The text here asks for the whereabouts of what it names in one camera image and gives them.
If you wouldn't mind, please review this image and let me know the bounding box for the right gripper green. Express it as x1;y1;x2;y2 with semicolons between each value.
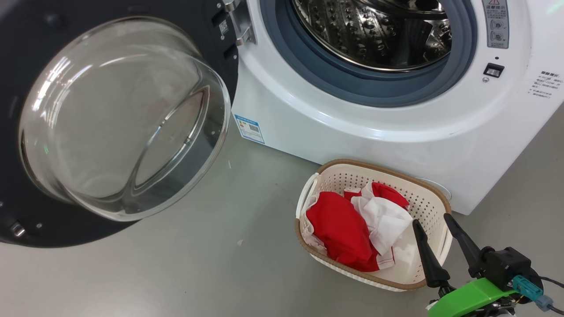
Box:
412;213;520;317

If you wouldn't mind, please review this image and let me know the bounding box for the white front-load washing machine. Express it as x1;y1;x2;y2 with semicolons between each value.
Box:
231;0;564;216

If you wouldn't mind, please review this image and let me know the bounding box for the blue energy label sticker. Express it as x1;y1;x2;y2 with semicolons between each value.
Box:
234;114;266;145

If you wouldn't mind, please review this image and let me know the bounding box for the grey rubber door gasket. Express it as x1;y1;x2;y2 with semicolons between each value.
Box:
260;0;479;107

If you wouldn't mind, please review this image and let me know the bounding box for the right camera cable teal connector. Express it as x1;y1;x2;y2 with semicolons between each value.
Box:
512;275;564;315

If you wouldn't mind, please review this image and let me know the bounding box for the red and white garment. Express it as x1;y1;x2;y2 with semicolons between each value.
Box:
304;181;414;273

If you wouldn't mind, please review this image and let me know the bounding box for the cream perforated basket brown rim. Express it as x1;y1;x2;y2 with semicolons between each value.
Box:
295;159;453;292

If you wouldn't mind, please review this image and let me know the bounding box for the black round glass washer door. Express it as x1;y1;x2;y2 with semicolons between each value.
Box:
0;0;257;248

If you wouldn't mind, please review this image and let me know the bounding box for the steel washer drum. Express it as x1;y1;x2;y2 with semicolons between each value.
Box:
292;0;453;73

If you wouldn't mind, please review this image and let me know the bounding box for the grey warning sticker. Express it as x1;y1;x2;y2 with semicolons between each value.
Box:
482;0;510;49

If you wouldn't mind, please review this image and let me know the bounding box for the round white filter cover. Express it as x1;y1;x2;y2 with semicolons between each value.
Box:
416;177;452;201

